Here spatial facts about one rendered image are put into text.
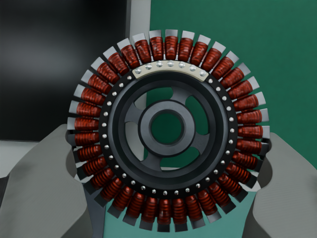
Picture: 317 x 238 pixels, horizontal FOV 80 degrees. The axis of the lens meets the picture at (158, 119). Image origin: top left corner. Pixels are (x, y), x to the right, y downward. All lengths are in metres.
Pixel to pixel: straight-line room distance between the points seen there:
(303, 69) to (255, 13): 0.07
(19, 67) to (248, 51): 0.22
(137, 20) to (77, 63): 0.08
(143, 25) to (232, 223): 1.00
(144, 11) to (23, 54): 0.12
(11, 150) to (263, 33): 0.28
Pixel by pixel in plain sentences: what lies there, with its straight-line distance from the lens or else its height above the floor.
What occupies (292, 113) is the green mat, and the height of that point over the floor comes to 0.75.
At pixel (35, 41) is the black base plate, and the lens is 0.22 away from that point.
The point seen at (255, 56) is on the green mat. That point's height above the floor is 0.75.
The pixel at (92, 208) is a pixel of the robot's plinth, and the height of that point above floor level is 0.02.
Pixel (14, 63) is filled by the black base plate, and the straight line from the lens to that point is 0.22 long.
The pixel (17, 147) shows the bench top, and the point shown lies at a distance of 0.24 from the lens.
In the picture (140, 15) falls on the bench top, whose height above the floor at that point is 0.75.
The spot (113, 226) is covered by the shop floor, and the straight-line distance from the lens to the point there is 1.08.
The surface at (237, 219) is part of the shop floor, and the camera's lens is 1.09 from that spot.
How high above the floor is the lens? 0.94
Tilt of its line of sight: 87 degrees down
